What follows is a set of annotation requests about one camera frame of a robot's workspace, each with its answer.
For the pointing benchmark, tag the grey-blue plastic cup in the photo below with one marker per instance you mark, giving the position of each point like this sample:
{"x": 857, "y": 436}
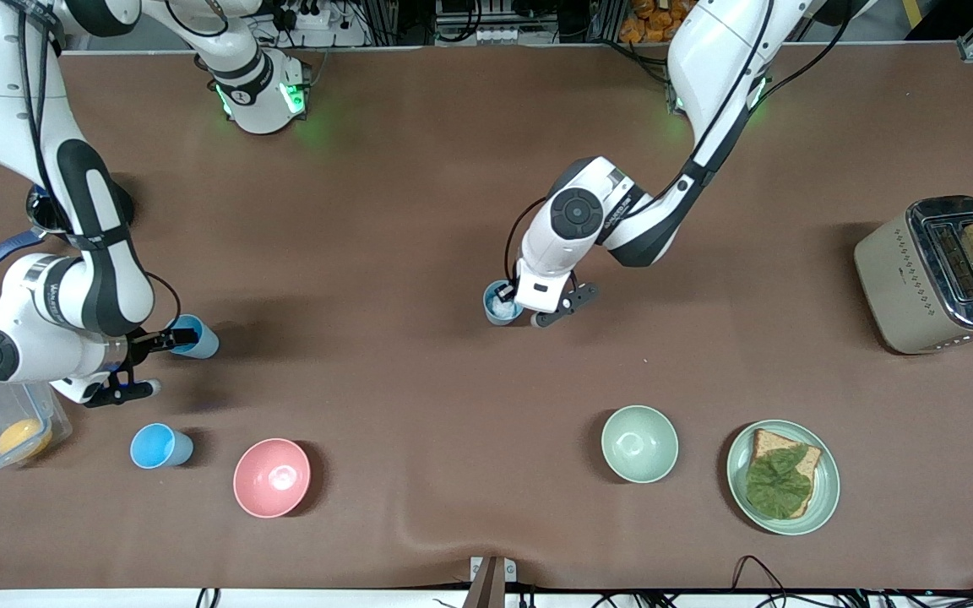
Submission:
{"x": 495, "y": 314}

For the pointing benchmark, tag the beige and chrome toaster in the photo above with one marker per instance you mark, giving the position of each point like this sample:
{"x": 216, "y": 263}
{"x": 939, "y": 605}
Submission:
{"x": 900, "y": 287}

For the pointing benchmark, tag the white crumpled paper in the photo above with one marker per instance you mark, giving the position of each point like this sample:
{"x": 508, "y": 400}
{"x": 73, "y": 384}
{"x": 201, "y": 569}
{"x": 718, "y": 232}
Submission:
{"x": 503, "y": 311}

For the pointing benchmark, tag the metal table clamp bracket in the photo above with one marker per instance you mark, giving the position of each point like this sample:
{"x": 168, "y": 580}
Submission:
{"x": 491, "y": 578}

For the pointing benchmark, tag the bag of orange buns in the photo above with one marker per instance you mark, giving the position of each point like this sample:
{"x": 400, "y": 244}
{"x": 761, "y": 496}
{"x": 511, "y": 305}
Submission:
{"x": 655, "y": 21}

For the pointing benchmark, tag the pink bowl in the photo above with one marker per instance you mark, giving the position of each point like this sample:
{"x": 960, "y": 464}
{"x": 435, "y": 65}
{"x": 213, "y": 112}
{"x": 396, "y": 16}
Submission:
{"x": 271, "y": 478}

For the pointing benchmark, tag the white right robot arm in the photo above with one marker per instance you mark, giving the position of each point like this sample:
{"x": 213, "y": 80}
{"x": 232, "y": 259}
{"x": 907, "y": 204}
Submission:
{"x": 73, "y": 211}

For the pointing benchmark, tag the brown table cloth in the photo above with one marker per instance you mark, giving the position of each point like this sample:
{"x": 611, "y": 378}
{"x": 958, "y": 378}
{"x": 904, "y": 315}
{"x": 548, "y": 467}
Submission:
{"x": 419, "y": 169}

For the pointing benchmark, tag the pale green bowl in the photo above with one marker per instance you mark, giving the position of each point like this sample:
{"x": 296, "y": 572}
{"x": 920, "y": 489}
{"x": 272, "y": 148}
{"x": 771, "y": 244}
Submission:
{"x": 639, "y": 444}

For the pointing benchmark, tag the brown bread slice with lettuce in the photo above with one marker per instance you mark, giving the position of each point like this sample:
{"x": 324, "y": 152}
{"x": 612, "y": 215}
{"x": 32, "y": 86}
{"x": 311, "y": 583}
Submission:
{"x": 769, "y": 443}

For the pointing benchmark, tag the orange round food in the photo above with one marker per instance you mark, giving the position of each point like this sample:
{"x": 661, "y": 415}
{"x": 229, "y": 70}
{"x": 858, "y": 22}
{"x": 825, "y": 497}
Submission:
{"x": 24, "y": 437}

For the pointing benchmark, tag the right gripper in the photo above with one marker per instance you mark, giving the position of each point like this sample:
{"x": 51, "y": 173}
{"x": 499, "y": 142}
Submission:
{"x": 146, "y": 343}

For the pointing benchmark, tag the bright blue plastic cup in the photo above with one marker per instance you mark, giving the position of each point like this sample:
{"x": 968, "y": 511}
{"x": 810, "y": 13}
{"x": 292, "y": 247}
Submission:
{"x": 159, "y": 446}
{"x": 203, "y": 338}

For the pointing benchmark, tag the pale green plate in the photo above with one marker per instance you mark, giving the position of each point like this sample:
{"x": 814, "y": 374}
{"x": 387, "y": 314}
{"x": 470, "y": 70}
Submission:
{"x": 824, "y": 498}

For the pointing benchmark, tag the glass lid with blue knob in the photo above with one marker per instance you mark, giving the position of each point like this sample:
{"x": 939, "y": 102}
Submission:
{"x": 46, "y": 215}

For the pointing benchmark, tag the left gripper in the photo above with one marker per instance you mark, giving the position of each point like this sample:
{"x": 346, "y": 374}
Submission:
{"x": 500, "y": 290}

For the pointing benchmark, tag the green lettuce leaf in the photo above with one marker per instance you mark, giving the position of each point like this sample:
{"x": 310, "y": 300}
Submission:
{"x": 778, "y": 485}

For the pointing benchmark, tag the white power strip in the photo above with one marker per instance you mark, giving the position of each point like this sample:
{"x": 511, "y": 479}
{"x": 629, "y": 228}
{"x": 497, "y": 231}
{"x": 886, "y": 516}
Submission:
{"x": 499, "y": 35}

